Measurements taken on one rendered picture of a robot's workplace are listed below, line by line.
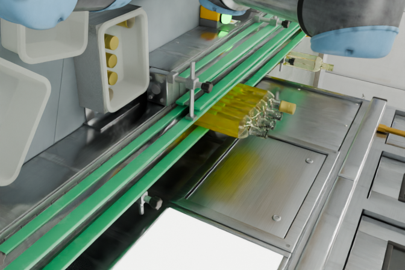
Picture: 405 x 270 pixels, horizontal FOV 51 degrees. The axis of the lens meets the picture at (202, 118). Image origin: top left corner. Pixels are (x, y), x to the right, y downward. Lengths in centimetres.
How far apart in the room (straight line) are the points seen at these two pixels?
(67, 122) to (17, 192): 23
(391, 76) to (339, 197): 622
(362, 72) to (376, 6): 682
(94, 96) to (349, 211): 73
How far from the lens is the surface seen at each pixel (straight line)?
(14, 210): 91
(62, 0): 42
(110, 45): 104
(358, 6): 63
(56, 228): 88
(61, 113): 106
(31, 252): 85
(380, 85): 749
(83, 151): 103
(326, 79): 763
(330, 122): 164
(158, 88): 117
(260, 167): 129
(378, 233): 124
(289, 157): 135
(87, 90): 106
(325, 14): 65
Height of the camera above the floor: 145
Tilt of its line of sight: 24 degrees down
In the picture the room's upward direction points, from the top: 107 degrees clockwise
